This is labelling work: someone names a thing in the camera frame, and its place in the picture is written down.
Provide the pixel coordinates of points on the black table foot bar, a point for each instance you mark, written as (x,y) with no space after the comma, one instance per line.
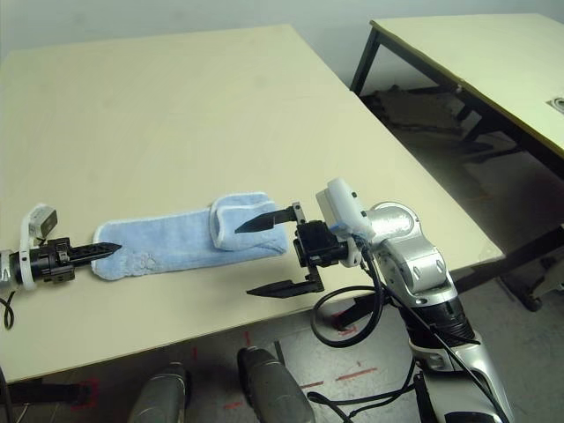
(48,392)
(359,308)

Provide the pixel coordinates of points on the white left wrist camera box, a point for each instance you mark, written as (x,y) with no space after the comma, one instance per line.
(42,218)

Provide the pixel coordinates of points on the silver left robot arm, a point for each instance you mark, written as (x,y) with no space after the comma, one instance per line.
(9,269)

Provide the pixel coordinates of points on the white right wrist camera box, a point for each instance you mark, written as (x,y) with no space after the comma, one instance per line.
(343,198)

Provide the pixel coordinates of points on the light blue embroidered towel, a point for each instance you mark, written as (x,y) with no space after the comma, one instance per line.
(176,238)

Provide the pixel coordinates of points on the grey wheeled chair base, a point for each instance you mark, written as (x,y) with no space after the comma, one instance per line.
(551,282)

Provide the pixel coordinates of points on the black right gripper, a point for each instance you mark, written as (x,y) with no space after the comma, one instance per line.
(319,244)

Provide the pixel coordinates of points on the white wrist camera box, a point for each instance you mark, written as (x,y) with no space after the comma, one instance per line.
(343,198)
(42,218)

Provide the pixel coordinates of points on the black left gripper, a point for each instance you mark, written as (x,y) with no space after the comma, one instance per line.
(55,262)

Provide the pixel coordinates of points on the beige table with black frame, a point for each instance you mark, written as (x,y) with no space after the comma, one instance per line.
(484,57)

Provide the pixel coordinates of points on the grey robot right foot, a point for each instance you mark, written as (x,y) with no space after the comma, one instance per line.
(273,383)

